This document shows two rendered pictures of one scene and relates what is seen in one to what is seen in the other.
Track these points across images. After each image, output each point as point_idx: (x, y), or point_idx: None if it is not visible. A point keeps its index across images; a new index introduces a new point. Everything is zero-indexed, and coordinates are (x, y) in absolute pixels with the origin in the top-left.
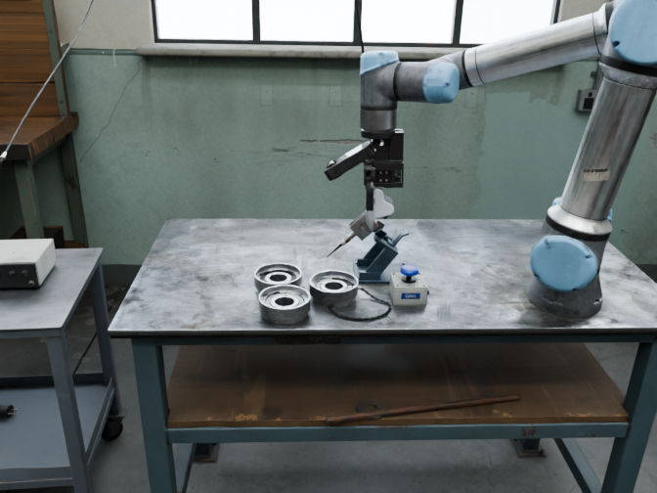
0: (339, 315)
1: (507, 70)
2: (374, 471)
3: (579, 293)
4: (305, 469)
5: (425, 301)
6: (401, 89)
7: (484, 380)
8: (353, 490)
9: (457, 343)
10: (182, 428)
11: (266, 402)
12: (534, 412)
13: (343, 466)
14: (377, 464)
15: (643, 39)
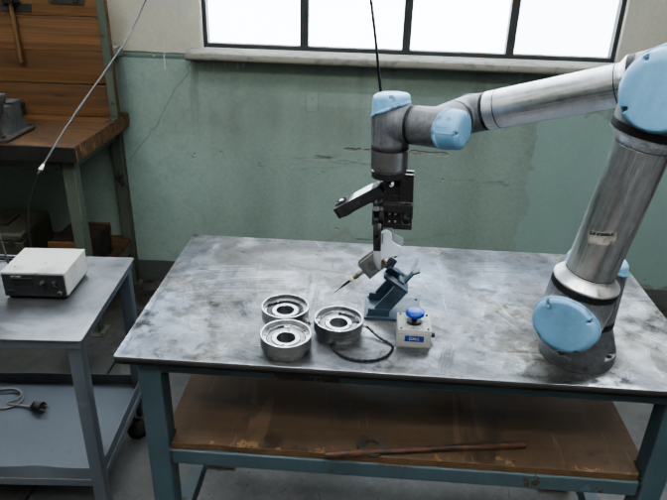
0: (339, 354)
1: (523, 117)
2: (388, 493)
3: (589, 349)
4: (320, 484)
5: (429, 345)
6: (410, 134)
7: (492, 422)
8: None
9: None
10: (186, 449)
11: (269, 430)
12: (538, 462)
13: (358, 484)
14: (392, 485)
15: (652, 106)
